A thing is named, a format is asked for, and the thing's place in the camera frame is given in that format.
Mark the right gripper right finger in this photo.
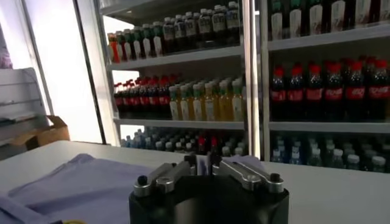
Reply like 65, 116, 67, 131
209, 153, 285, 195

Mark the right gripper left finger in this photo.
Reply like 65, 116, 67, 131
132, 153, 198, 198

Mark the purple t-shirt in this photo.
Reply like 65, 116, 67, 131
0, 153, 266, 224

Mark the yellow juice bottle white cap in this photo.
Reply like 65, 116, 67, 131
179, 85, 191, 121
168, 85, 180, 121
203, 82, 217, 122
191, 83, 204, 122
218, 80, 232, 122
231, 78, 244, 122

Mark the grey metal shelf rack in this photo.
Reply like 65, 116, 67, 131
99, 0, 260, 159
258, 0, 390, 174

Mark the open cardboard box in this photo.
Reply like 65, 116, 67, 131
10, 114, 71, 150

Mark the black slanted pole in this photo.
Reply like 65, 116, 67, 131
72, 0, 107, 144

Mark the green cap white label bottle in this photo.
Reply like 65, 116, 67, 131
377, 0, 390, 25
270, 0, 284, 41
330, 0, 347, 33
354, 0, 372, 29
132, 26, 143, 60
151, 21, 164, 57
141, 23, 153, 58
123, 29, 134, 61
115, 30, 125, 61
308, 0, 324, 36
288, 0, 303, 39

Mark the white cap dark label bottle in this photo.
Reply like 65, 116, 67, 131
184, 12, 198, 51
173, 14, 186, 52
162, 16, 175, 55
197, 8, 213, 49
211, 4, 227, 46
225, 1, 241, 45

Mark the grey slanted beam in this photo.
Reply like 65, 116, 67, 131
20, 0, 55, 116

